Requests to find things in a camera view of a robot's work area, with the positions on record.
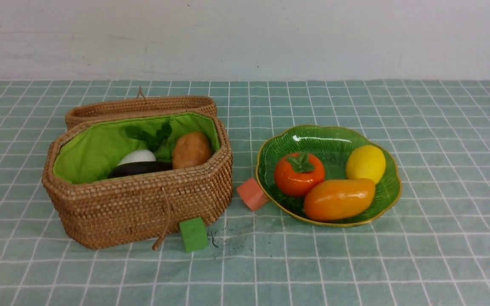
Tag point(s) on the orange toy persimmon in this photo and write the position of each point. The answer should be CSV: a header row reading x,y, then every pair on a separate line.
x,y
297,173

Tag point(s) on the brown toy potato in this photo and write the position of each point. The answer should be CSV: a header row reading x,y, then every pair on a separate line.
x,y
191,150

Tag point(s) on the white toy radish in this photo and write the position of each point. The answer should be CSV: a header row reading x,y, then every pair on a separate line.
x,y
153,142

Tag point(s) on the orange toy mango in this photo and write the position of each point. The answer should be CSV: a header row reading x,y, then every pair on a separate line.
x,y
337,199

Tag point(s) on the dark purple toy eggplant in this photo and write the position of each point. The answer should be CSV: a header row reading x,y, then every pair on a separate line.
x,y
139,168

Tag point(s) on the yellow toy lemon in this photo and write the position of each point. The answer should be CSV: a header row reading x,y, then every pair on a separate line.
x,y
366,162

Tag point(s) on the orange foam cube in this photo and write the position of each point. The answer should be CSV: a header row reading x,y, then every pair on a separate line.
x,y
252,194

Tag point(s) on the green glass leaf plate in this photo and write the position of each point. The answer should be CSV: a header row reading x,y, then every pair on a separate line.
x,y
332,145

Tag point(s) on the green foam cube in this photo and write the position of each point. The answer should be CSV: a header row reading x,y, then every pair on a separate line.
x,y
194,234

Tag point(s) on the woven wicker basket lid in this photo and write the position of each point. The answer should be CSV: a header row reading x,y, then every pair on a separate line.
x,y
139,106

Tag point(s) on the woven wicker basket green lining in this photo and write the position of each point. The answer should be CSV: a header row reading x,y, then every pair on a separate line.
x,y
99,212

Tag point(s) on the green checkered tablecloth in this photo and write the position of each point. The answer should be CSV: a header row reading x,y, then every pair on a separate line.
x,y
431,249

